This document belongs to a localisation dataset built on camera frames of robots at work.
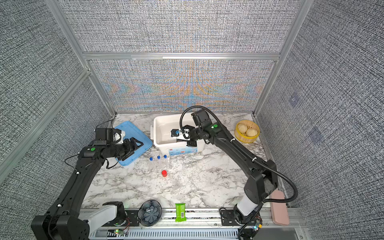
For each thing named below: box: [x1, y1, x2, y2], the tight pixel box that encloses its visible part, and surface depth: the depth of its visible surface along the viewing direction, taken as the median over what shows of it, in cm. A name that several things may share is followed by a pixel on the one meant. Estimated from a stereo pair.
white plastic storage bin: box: [150, 113, 205, 156], surface depth 94 cm
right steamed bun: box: [246, 128, 258, 137], surface depth 102 cm
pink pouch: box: [270, 189, 290, 226], surface depth 74 cm
